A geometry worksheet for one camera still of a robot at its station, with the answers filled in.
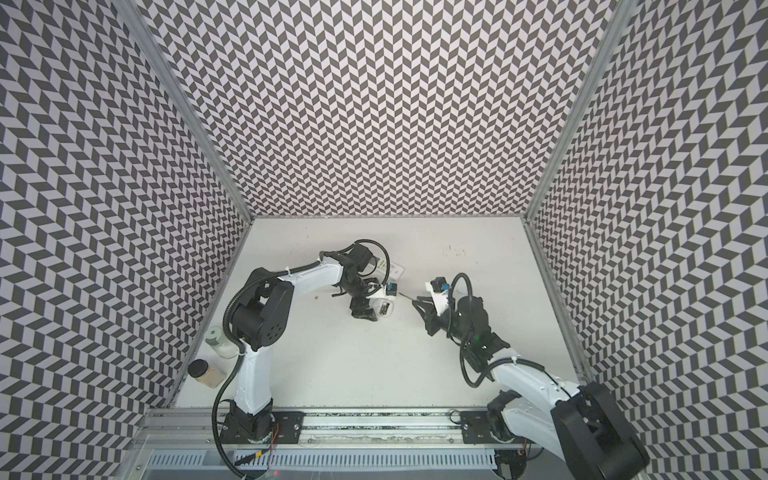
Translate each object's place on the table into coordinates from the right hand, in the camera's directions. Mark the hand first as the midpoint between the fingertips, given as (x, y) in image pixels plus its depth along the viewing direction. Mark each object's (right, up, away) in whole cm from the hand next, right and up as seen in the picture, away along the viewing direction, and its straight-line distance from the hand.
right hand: (416, 309), depth 82 cm
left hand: (-13, -1, +13) cm, 18 cm away
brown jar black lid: (-52, -14, -9) cm, 55 cm away
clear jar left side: (-53, -6, -5) cm, 54 cm away
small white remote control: (-10, -2, +11) cm, 15 cm away
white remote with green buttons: (-10, +11, +3) cm, 15 cm away
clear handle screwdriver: (-3, +3, +4) cm, 5 cm away
